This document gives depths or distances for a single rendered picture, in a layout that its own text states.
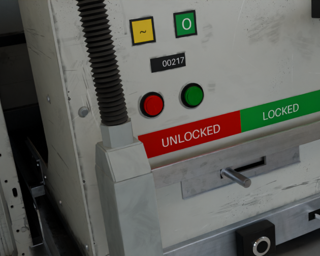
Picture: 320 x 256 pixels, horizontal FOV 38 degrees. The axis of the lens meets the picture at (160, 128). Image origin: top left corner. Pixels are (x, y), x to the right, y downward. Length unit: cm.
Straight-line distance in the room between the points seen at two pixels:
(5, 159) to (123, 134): 39
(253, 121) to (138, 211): 26
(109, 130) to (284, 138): 29
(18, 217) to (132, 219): 41
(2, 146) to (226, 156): 40
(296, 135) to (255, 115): 6
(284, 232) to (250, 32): 33
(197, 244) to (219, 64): 26
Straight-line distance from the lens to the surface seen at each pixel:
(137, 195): 50
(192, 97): 62
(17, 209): 88
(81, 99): 57
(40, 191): 97
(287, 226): 79
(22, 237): 91
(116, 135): 49
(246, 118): 68
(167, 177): 59
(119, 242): 53
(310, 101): 75
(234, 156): 64
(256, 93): 68
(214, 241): 71
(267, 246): 74
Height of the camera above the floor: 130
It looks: 18 degrees down
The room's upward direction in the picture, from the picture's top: 7 degrees counter-clockwise
